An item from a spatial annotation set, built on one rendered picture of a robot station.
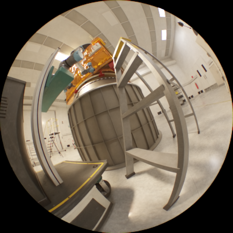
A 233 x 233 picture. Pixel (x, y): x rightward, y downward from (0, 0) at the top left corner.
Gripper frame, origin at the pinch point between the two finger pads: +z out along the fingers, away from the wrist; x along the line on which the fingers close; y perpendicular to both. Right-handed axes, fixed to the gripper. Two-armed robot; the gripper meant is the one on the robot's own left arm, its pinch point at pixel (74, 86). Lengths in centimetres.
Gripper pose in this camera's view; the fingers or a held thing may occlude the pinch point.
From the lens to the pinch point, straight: 169.1
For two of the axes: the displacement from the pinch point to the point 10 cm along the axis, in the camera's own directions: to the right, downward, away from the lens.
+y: -4.3, -9.0, -0.1
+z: 4.0, -2.0, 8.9
